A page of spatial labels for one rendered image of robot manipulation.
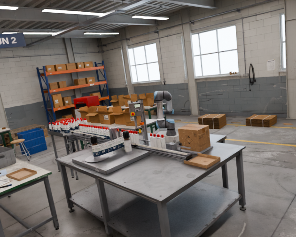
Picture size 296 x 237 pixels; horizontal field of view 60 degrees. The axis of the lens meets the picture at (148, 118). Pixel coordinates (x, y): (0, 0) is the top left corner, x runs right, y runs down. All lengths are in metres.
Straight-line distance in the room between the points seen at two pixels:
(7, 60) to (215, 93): 7.46
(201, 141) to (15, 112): 8.41
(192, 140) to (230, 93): 5.68
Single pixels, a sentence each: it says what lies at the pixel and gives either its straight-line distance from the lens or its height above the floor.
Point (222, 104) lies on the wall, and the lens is 8.88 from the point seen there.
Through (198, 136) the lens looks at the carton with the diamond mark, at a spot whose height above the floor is 1.05.
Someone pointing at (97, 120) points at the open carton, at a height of 0.84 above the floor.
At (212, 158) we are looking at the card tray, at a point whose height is 0.84.
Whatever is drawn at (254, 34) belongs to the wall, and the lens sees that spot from 8.30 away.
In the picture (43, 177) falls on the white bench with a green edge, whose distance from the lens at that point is 3.54.
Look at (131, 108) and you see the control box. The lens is 3.49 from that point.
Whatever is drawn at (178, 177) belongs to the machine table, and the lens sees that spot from 2.56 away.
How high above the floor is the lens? 1.91
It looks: 11 degrees down
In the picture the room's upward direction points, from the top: 8 degrees counter-clockwise
